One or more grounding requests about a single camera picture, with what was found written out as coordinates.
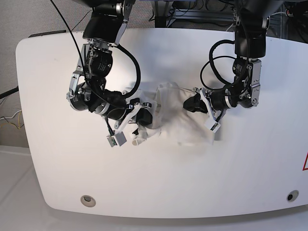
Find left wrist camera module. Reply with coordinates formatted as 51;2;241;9
205;118;221;133

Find right table grommet hole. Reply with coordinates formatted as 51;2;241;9
286;190;299;202

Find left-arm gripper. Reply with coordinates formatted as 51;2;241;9
183;88;237;122

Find black right-arm cable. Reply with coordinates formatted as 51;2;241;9
110;44;141;102

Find white printed T-shirt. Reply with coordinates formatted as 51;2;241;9
129;82;215;146

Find black equipment rack frame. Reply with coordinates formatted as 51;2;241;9
149;0;236;28

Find black left-arm cable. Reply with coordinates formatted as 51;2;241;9
200;39;248;93

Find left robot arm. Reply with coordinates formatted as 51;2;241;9
183;0;283;114

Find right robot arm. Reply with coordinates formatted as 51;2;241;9
67;0;153;126

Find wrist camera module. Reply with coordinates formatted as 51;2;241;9
205;118;221;133
106;132;127;147

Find table grommet hole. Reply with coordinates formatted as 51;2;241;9
80;195;96;207
286;190;299;202

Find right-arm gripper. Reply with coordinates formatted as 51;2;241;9
103;97;153;135

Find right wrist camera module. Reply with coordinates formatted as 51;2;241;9
106;132;127;147

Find yellow white side cables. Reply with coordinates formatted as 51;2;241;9
0;110;24;130

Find left table grommet hole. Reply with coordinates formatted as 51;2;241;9
80;195;96;207

